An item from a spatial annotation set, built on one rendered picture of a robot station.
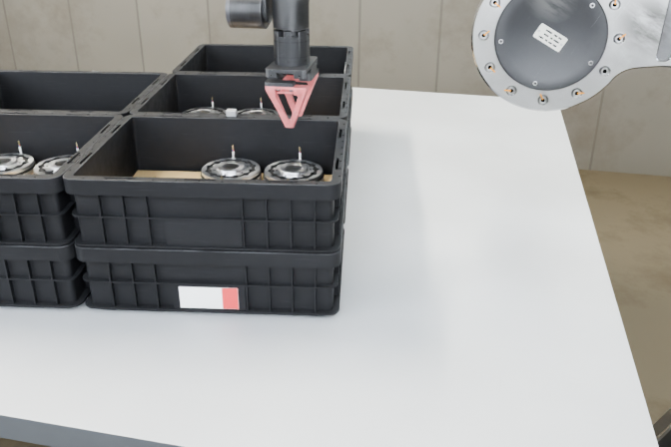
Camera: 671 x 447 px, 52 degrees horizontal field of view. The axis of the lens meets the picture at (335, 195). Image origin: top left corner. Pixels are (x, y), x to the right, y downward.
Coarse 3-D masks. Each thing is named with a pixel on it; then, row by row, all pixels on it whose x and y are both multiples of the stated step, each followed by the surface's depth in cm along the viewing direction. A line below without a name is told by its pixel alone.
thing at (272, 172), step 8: (288, 160) 121; (296, 160) 121; (304, 160) 121; (272, 168) 119; (312, 168) 118; (320, 168) 118; (272, 176) 115; (280, 176) 115; (288, 176) 115; (296, 176) 115; (304, 176) 115; (312, 176) 115; (320, 176) 115
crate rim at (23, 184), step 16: (0, 112) 123; (16, 112) 124; (0, 176) 97; (16, 176) 97; (32, 176) 97; (48, 176) 97; (0, 192) 97; (16, 192) 97; (32, 192) 97; (48, 192) 97
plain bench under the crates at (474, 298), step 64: (384, 128) 188; (448, 128) 188; (512, 128) 188; (384, 192) 148; (448, 192) 149; (512, 192) 149; (576, 192) 149; (384, 256) 123; (448, 256) 123; (512, 256) 123; (576, 256) 123; (0, 320) 104; (64, 320) 104; (128, 320) 104; (192, 320) 104; (256, 320) 104; (320, 320) 105; (384, 320) 105; (448, 320) 105; (512, 320) 105; (576, 320) 105; (0, 384) 91; (64, 384) 91; (128, 384) 91; (192, 384) 91; (256, 384) 91; (320, 384) 91; (384, 384) 91; (448, 384) 91; (512, 384) 91; (576, 384) 92; (640, 384) 92
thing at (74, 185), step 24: (120, 120) 120; (168, 120) 122; (192, 120) 121; (216, 120) 121; (240, 120) 121; (264, 120) 121; (312, 120) 121; (336, 120) 121; (96, 144) 109; (336, 144) 109; (72, 168) 100; (336, 168) 104; (72, 192) 97; (96, 192) 96; (120, 192) 96; (144, 192) 96; (168, 192) 96; (192, 192) 96; (216, 192) 96; (240, 192) 95; (264, 192) 95; (288, 192) 95; (312, 192) 95; (336, 192) 95
